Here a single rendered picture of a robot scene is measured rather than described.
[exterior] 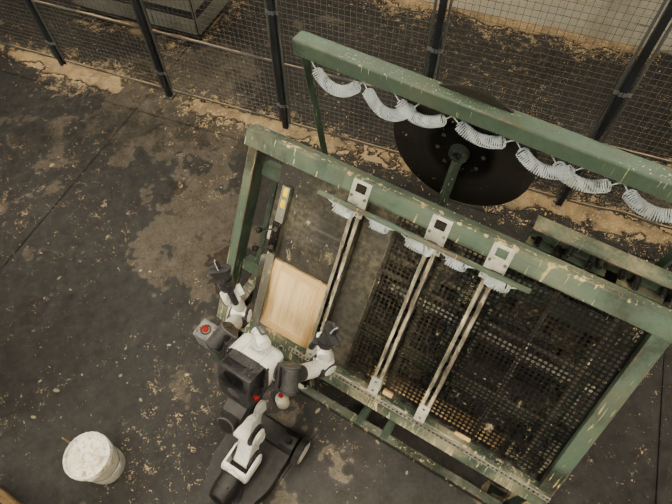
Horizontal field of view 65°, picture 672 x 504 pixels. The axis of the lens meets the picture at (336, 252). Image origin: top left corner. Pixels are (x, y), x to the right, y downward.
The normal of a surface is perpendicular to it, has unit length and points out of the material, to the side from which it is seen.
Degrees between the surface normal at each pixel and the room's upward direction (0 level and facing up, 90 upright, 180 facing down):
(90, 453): 0
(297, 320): 59
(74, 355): 0
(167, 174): 0
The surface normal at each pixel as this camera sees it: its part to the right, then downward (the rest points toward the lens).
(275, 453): 0.00, -0.54
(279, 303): -0.45, 0.35
